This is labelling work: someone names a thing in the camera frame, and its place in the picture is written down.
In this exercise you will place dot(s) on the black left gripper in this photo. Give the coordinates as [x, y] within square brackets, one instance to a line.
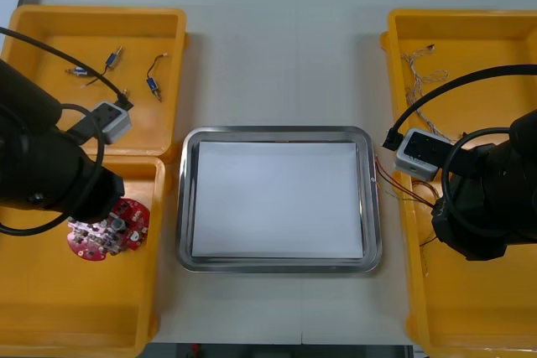
[84, 190]

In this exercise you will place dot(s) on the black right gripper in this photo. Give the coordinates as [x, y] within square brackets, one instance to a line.
[474, 215]

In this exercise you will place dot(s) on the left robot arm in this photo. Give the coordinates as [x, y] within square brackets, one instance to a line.
[25, 123]

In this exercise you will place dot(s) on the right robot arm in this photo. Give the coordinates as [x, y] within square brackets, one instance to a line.
[524, 165]

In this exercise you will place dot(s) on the yellow-orange plastic bin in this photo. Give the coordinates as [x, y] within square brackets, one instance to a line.
[482, 39]
[63, 299]
[470, 312]
[63, 27]

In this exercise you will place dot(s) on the white sheet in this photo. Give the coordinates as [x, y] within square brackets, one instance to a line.
[277, 198]

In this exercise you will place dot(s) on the steel tray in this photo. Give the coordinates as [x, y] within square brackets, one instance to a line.
[272, 263]

